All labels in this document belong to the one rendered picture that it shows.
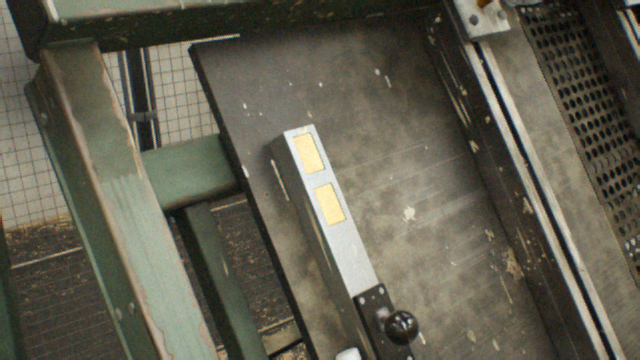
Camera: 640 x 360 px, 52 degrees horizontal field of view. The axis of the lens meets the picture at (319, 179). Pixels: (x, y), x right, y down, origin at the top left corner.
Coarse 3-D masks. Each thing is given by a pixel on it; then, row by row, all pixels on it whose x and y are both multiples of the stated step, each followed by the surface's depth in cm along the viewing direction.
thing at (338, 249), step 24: (288, 144) 81; (288, 168) 82; (288, 192) 84; (312, 192) 81; (336, 192) 83; (312, 216) 81; (312, 240) 83; (336, 240) 81; (360, 240) 83; (336, 264) 80; (360, 264) 82; (336, 288) 81; (360, 288) 81; (360, 336) 80
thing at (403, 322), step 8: (376, 312) 79; (384, 312) 79; (400, 312) 69; (408, 312) 69; (376, 320) 79; (384, 320) 76; (392, 320) 69; (400, 320) 68; (408, 320) 68; (416, 320) 69; (384, 328) 69; (392, 328) 68; (400, 328) 68; (408, 328) 68; (416, 328) 69; (392, 336) 68; (400, 336) 68; (408, 336) 68; (416, 336) 69; (400, 344) 69
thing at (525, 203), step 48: (480, 0) 100; (432, 48) 106; (480, 48) 104; (480, 96) 101; (480, 144) 104; (528, 144) 103; (528, 192) 100; (528, 240) 102; (576, 288) 99; (576, 336) 100
